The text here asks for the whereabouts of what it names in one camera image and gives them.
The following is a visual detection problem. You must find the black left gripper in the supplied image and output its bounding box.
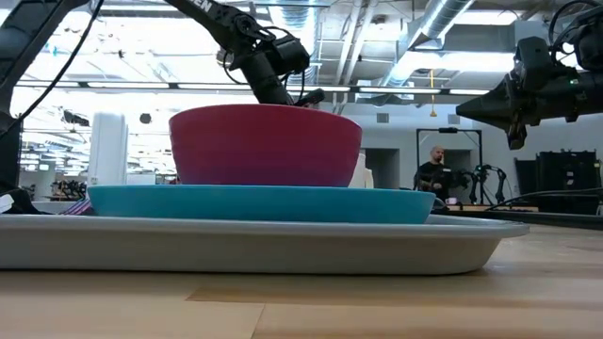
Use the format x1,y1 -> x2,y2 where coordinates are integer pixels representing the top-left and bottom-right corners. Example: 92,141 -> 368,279
233,46 -> 326,107

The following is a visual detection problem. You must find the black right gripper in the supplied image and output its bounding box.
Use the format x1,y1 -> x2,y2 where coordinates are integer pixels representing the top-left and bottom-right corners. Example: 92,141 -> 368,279
455,70 -> 603,151

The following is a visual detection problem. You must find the pink bowl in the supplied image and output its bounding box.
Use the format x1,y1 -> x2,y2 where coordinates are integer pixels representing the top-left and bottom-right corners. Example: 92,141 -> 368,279
168,104 -> 364,188

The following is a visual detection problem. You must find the white mug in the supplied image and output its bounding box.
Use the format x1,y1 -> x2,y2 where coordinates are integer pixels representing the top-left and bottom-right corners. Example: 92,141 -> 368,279
347,153 -> 376,190

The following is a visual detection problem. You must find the blue plate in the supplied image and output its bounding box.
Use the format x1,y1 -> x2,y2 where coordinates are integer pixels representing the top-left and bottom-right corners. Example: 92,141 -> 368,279
87,184 -> 437,225

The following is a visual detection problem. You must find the dark cloth napkin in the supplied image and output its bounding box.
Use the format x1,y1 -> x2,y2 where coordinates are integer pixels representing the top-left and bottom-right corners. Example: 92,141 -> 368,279
58,198 -> 93,217

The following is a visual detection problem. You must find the grey plastic tray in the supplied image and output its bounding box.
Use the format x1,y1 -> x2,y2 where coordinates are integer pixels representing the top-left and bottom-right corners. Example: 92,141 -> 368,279
0,214 -> 531,277

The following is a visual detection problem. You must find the black equipment cabinet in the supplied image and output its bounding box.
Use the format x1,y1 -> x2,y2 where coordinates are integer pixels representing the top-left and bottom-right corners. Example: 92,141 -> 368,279
513,150 -> 603,216

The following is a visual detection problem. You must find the person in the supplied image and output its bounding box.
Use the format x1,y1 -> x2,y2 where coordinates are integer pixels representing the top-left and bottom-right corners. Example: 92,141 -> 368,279
414,145 -> 451,203

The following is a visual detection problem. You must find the dark doorway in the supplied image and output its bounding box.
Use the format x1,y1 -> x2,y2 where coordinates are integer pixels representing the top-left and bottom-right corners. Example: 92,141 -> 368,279
365,148 -> 400,189

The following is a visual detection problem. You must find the white pillar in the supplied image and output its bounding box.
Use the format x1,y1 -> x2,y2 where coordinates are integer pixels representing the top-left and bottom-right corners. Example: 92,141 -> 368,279
87,111 -> 129,187

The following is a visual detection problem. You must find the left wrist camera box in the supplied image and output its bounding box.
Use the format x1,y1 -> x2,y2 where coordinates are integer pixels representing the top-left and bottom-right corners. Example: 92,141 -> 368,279
272,37 -> 311,76

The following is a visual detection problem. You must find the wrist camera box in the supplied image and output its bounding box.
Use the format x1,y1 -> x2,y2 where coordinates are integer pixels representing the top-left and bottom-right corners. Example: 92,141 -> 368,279
512,36 -> 556,82
272,37 -> 311,76

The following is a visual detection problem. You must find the black frame stand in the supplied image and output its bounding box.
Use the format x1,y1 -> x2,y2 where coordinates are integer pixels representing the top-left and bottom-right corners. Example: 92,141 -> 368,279
416,127 -> 483,203

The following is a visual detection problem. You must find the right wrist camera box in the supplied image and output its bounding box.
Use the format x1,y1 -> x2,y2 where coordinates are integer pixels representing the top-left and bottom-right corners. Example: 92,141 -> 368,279
512,36 -> 556,82

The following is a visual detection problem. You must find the yellow hanging cord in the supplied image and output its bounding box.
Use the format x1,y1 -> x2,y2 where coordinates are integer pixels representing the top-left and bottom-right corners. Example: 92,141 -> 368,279
428,70 -> 438,118

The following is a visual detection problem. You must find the black table cable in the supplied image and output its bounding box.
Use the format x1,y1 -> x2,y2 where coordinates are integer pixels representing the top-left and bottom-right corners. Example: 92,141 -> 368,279
484,186 -> 603,212

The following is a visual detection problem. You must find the ribbed silver ceiling duct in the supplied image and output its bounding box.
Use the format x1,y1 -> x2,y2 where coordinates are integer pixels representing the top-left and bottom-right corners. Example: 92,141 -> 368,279
268,0 -> 324,95

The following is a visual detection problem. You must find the slanted silver ceiling duct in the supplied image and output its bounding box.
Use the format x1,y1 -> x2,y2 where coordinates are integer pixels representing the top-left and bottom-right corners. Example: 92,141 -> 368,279
376,0 -> 475,89

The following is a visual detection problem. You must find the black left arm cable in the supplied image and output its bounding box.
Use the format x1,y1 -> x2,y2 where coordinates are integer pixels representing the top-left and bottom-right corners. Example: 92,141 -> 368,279
0,0 -> 105,137

